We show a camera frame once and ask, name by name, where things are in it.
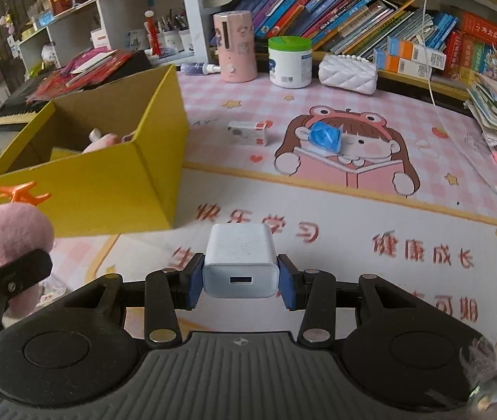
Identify white shelf unit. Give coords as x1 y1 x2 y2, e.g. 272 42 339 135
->
14 0 212 68

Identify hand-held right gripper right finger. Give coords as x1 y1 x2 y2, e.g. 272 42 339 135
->
277 254 412 346

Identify white jar with green lid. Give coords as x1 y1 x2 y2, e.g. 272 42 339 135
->
268 36 313 89

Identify pink cylindrical humidifier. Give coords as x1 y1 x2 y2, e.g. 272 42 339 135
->
212 10 258 83

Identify crumpled blue wrapper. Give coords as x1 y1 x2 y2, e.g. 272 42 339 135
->
309 121 343 155

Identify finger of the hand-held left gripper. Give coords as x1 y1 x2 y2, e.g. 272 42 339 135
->
0 248 53 311

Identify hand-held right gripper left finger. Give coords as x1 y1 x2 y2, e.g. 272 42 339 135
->
67 251 205 346

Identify small white eraser box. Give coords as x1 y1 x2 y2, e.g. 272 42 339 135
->
226 120 270 147

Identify red boxed book set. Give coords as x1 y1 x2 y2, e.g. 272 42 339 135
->
443 11 497 86

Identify yellow cardboard box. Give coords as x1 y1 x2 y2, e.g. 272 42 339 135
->
0 65 190 239

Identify printed cartoon table mat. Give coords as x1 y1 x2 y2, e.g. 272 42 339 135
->
86 70 497 359

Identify row of colourful books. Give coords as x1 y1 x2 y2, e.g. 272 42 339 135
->
207 0 459 55

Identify white hanging cable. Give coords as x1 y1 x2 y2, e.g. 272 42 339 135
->
421 0 463 141

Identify white quilted purse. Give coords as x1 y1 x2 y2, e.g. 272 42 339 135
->
318 52 379 96

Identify black electronic keyboard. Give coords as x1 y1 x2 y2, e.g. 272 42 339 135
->
0 50 153 132

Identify pink plush with orange beak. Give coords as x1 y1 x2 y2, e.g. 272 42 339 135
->
0 181 55 318

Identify pink pig plush toy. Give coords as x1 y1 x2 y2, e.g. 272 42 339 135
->
83 129 137 154

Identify white USB charger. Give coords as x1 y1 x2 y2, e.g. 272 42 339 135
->
202 223 281 299

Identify white and wooden bookshelf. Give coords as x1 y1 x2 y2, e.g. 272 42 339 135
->
178 0 497 101

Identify red paper sheets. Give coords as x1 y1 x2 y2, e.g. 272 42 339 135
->
27 49 153 101

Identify orange and white carton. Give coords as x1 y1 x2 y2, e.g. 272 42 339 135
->
373 50 433 80
386 37 447 68

